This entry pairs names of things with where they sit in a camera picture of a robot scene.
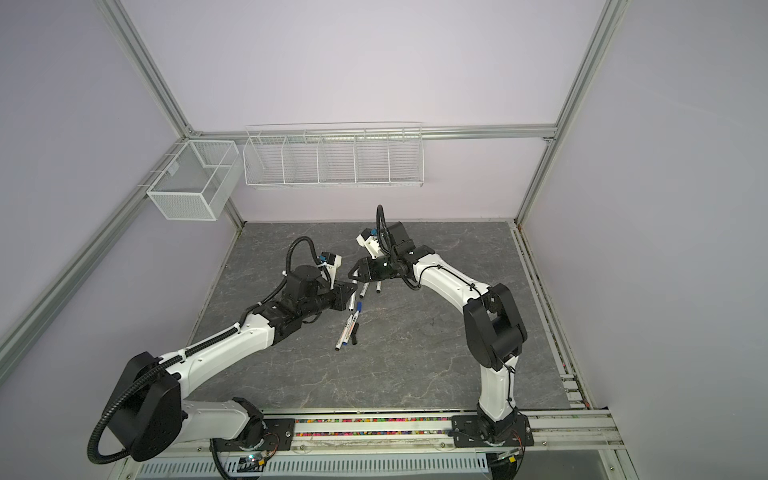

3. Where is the aluminium frame profile right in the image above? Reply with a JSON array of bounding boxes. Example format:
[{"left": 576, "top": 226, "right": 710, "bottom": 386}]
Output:
[{"left": 514, "top": 0, "right": 630, "bottom": 226}]

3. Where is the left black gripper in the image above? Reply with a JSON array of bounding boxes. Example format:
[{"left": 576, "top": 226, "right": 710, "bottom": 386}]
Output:
[{"left": 300, "top": 280, "right": 357, "bottom": 319}]

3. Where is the aluminium frame profile back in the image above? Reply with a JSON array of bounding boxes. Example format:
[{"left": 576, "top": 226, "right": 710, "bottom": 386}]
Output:
[{"left": 193, "top": 122, "right": 558, "bottom": 142}]

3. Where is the black corrugated left cable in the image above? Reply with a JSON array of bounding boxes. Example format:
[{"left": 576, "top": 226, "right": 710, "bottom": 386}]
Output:
[{"left": 86, "top": 325, "right": 238, "bottom": 466}]

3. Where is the aluminium frame profile left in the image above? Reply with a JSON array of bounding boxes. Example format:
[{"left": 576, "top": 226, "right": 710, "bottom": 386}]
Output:
[{"left": 1, "top": 1, "right": 236, "bottom": 390}]

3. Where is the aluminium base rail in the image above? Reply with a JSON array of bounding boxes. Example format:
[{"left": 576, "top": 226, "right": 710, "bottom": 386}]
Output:
[{"left": 133, "top": 402, "right": 626, "bottom": 462}]

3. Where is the aluminium frame profile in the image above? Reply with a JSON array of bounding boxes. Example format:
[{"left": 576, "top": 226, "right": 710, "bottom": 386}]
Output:
[
  {"left": 1, "top": 1, "right": 236, "bottom": 390},
  {"left": 193, "top": 122, "right": 558, "bottom": 142},
  {"left": 514, "top": 0, "right": 630, "bottom": 226}
]

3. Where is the white vented cable duct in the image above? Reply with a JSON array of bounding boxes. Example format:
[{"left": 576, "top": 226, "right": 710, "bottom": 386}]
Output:
[{"left": 136, "top": 452, "right": 490, "bottom": 479}]

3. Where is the white wire long basket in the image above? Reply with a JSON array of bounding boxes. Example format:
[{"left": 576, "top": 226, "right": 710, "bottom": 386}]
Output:
[{"left": 243, "top": 135, "right": 425, "bottom": 187}]

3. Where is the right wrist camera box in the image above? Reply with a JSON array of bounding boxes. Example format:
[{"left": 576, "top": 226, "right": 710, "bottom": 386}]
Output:
[{"left": 356, "top": 228, "right": 385, "bottom": 259}]

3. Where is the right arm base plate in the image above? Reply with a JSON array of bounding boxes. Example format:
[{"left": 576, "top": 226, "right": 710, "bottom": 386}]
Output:
[{"left": 448, "top": 411, "right": 535, "bottom": 448}]

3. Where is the blue capped whiteboard marker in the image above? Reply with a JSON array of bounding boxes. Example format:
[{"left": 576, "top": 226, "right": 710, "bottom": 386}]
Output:
[{"left": 342, "top": 301, "right": 362, "bottom": 345}]

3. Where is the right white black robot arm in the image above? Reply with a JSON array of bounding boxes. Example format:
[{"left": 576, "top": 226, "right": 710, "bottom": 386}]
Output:
[{"left": 349, "top": 222, "right": 528, "bottom": 438}]

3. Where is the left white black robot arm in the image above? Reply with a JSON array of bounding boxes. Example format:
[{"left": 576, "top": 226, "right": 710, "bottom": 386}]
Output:
[{"left": 87, "top": 265, "right": 357, "bottom": 464}]

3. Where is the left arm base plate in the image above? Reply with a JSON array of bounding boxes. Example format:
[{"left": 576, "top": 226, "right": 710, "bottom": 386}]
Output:
[{"left": 214, "top": 417, "right": 296, "bottom": 453}]

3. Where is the white mesh square basket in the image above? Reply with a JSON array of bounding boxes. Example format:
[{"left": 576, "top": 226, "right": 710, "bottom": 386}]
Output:
[{"left": 147, "top": 140, "right": 244, "bottom": 221}]

